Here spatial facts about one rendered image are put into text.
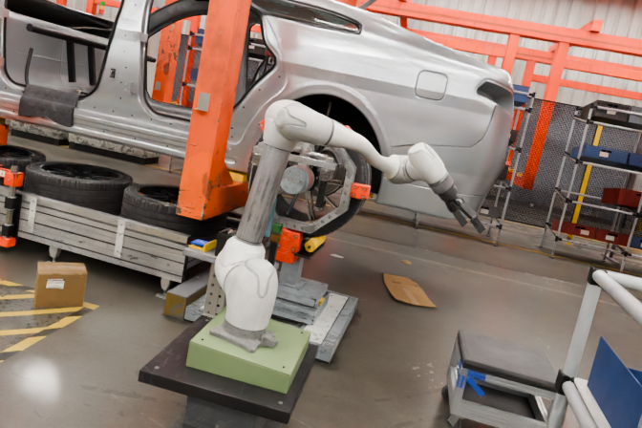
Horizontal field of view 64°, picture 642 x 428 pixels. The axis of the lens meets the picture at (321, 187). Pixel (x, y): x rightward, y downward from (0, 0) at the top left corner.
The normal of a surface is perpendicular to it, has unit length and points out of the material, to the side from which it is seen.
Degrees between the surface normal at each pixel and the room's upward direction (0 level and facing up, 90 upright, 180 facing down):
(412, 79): 90
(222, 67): 90
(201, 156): 90
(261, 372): 90
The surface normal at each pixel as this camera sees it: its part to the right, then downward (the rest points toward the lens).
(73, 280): 0.48, 0.22
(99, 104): -0.24, 0.13
